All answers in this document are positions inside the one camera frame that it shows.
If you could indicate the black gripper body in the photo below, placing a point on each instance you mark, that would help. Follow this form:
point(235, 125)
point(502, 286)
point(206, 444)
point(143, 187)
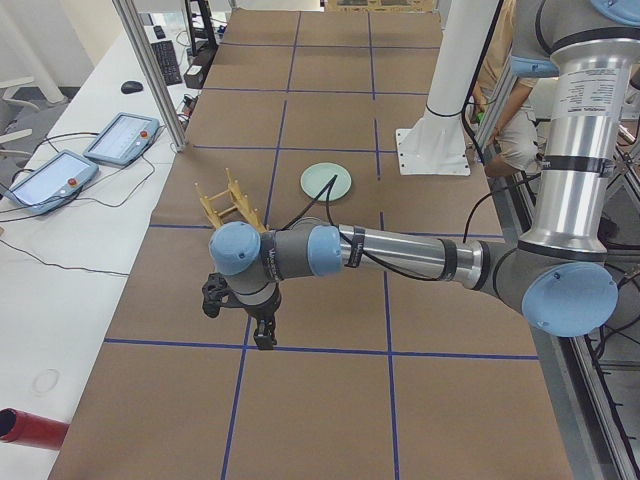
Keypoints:
point(261, 314)

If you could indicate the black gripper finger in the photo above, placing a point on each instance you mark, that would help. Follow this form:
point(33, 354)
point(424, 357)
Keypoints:
point(264, 335)

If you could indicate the pale green plate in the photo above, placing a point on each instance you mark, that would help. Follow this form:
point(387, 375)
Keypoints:
point(318, 175)

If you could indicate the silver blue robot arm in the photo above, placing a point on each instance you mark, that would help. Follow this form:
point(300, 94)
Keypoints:
point(554, 275)

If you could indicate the wooden dish rack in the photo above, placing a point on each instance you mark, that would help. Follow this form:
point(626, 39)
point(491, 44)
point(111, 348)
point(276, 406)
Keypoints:
point(238, 203)

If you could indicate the far teach pendant tablet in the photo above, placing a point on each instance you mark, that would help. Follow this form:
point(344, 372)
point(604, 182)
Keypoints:
point(123, 140)

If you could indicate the teach pendant tablet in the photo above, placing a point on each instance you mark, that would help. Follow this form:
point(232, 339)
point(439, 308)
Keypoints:
point(52, 184)
point(123, 140)

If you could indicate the near teach pendant tablet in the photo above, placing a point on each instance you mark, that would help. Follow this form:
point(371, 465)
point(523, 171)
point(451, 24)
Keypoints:
point(52, 184)

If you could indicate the dark box on desk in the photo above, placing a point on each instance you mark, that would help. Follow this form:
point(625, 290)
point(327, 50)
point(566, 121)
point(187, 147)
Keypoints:
point(194, 77)

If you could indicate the black computer mouse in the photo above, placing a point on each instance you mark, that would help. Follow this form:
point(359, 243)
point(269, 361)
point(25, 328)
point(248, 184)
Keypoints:
point(130, 87)

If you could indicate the red cylinder tube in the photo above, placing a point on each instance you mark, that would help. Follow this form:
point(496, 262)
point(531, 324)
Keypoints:
point(27, 429)

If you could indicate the black keyboard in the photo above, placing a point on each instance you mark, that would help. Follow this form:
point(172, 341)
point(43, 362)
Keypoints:
point(165, 55)

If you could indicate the seated person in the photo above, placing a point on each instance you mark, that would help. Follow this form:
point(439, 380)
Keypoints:
point(514, 130)

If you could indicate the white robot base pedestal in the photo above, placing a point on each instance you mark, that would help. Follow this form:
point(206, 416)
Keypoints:
point(435, 145)

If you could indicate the aluminium frame post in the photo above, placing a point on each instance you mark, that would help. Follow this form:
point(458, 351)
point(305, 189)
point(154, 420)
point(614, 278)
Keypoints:
point(135, 31)

